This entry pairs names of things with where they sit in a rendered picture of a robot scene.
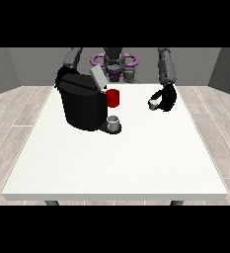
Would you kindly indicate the dark table leg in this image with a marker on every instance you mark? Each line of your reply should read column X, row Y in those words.
column 177, row 203
column 52, row 203

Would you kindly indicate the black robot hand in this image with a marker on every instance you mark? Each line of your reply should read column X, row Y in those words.
column 61, row 73
column 168, row 97

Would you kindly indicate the small grey cup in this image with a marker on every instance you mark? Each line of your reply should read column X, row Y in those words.
column 113, row 123

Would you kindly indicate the red pod holder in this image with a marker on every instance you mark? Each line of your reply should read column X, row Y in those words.
column 113, row 98

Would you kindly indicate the black coffee machine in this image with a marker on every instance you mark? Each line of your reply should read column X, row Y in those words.
column 83, row 102

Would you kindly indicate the grey robot trunk purple rings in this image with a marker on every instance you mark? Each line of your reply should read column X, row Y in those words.
column 113, row 67

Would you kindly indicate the pale grey machine lid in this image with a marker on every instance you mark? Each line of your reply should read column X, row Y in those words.
column 98, row 76

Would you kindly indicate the small grey coffee pod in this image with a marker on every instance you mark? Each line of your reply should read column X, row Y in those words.
column 153, row 104

